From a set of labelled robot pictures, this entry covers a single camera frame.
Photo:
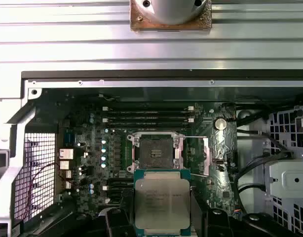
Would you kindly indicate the black grey PC case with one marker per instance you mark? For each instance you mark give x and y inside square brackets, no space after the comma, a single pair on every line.
[141,74]

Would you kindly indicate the grey metal drive cage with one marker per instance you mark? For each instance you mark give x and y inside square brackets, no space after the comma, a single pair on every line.
[284,172]

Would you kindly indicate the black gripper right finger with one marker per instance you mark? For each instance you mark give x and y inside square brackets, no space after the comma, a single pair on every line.
[199,217]

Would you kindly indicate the internal USB port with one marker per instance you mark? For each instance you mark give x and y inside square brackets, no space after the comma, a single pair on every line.
[219,162]

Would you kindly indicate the green motherboard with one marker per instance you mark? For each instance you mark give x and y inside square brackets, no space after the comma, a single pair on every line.
[205,116]

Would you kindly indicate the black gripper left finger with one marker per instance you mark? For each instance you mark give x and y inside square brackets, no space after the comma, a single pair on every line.
[124,222]

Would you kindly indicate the brown square base plate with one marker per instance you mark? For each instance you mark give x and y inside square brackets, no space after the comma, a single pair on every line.
[136,24]

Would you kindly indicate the CPU socket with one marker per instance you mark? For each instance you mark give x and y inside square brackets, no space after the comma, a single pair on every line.
[156,153]

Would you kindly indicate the metal socket cover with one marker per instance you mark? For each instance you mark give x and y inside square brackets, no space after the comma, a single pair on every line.
[207,155]

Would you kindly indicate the blue rear port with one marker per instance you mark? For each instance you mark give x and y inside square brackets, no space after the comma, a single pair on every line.
[68,138]

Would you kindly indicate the silver green CPU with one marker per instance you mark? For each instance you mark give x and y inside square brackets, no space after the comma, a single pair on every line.
[162,197]

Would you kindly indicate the round coin cell battery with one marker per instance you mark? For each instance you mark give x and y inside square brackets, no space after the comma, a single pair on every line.
[220,123]

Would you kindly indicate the black RAM slot white clips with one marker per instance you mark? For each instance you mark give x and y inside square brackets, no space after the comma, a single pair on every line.
[119,186]
[146,108]
[146,120]

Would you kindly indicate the metal rear port block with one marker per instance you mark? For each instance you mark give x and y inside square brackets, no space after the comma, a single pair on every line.
[65,165]
[66,154]

